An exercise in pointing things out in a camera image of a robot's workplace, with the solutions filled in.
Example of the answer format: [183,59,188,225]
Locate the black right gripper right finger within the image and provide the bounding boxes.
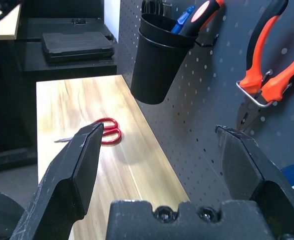
[215,124,294,240]

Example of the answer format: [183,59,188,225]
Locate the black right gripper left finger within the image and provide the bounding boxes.
[10,122,105,240]

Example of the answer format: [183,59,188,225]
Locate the red handled scissors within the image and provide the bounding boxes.
[53,117,122,145]

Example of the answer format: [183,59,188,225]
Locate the orange black needle-nose pliers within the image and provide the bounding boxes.
[235,0,294,132]

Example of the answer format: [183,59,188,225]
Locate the grey perforated pegboard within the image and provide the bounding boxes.
[116,0,294,208]

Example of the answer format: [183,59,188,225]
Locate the metal pegboard hook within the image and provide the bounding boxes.
[161,2,172,15]

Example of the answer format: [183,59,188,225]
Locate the black side cabinet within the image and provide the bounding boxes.
[0,17,117,173]

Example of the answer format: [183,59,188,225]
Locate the black plastic tool case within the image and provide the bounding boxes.
[41,31,115,64]

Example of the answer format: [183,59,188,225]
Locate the black plastic cup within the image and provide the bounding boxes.
[130,13,198,105]

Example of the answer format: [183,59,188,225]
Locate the wire loop pliers holder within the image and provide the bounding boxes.
[236,69,293,108]

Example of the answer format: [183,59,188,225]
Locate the black cup holder ring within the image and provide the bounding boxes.
[195,33,219,48]

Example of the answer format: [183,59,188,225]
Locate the orange black handled screwdriver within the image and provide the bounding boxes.
[178,0,225,38]

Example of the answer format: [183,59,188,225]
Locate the blue handled screwdriver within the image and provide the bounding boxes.
[171,5,196,35]

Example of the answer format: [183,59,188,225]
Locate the black handled scissors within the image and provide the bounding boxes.
[141,0,165,15]

